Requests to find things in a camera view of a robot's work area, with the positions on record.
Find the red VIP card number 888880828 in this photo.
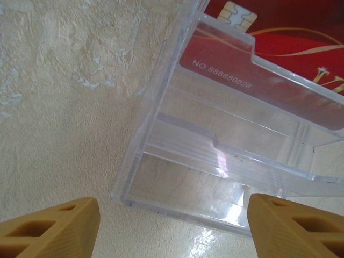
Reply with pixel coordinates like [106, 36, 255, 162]
[178, 0, 344, 132]

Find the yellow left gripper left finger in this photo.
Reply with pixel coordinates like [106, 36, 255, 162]
[0, 197, 102, 258]

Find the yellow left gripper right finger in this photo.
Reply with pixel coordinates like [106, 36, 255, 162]
[246, 192, 344, 258]

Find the clear acrylic card stand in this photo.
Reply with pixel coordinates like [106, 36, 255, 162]
[110, 0, 344, 239]

